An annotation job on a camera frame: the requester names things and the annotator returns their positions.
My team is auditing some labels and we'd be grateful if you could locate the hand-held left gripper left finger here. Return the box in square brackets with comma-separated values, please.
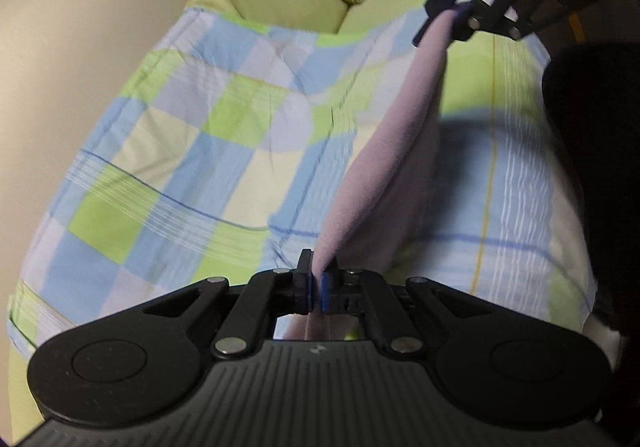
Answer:
[142, 249, 318, 361]

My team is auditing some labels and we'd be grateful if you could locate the wooden furniture piece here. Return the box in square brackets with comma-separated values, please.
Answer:
[569, 10, 590, 45]

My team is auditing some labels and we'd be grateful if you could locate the green blue checked quilt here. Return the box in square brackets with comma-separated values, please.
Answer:
[7, 0, 602, 361]

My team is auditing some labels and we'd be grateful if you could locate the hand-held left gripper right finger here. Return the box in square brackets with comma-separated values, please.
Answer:
[321, 256, 482, 359]

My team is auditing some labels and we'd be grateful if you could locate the mauve pink cloth garment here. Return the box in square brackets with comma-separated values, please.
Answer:
[302, 9, 452, 342]

